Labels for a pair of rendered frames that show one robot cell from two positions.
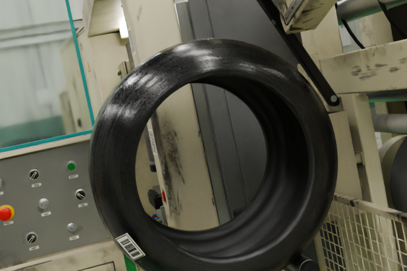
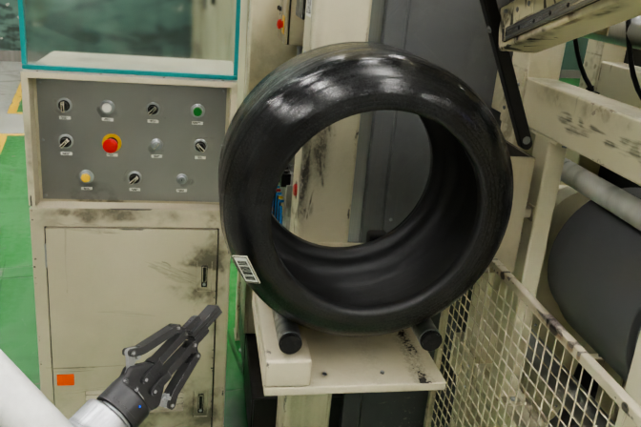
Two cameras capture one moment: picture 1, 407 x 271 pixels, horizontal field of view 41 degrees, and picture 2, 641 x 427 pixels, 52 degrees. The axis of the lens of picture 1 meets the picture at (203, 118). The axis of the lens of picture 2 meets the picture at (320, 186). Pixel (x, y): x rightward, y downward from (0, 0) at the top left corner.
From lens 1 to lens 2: 0.25 m
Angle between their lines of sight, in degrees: 16
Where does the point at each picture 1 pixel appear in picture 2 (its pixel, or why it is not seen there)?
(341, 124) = (524, 172)
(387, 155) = (562, 204)
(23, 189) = (137, 121)
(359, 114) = (548, 165)
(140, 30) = not seen: outside the picture
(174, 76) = (350, 99)
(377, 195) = (533, 257)
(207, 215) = (338, 227)
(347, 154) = (518, 207)
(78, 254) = (182, 212)
